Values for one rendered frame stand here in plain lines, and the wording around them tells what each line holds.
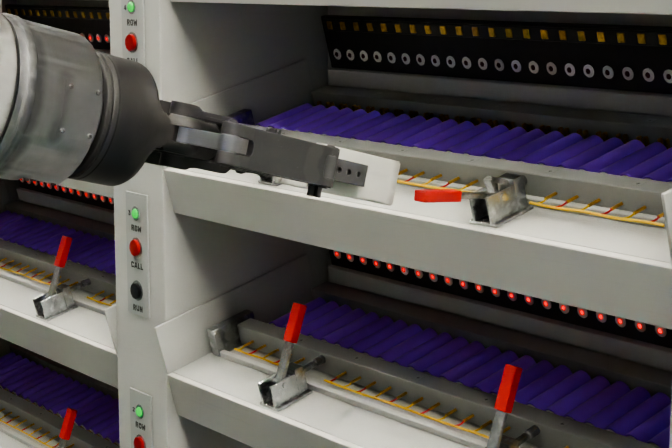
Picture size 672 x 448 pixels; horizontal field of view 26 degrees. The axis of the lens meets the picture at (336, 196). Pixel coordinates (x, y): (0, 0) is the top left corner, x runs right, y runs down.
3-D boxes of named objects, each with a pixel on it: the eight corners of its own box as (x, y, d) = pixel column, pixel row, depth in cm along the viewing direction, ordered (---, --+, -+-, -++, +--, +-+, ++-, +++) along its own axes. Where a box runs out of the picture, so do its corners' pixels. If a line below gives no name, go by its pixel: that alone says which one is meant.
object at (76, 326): (128, 393, 150) (93, 271, 146) (-102, 294, 197) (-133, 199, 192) (281, 315, 161) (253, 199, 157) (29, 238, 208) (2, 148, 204)
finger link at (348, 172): (298, 149, 91) (327, 153, 89) (358, 163, 95) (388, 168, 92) (293, 172, 91) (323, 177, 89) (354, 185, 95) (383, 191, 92)
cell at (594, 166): (649, 163, 110) (593, 192, 107) (630, 160, 112) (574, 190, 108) (645, 140, 110) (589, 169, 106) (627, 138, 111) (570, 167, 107)
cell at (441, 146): (496, 143, 123) (441, 169, 119) (481, 141, 124) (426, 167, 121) (492, 123, 122) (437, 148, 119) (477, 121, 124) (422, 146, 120)
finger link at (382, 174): (314, 141, 93) (321, 142, 92) (394, 160, 97) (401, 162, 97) (305, 187, 93) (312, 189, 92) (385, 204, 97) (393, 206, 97)
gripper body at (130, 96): (23, 168, 87) (153, 193, 93) (93, 184, 80) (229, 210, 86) (48, 45, 87) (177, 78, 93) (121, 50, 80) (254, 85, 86)
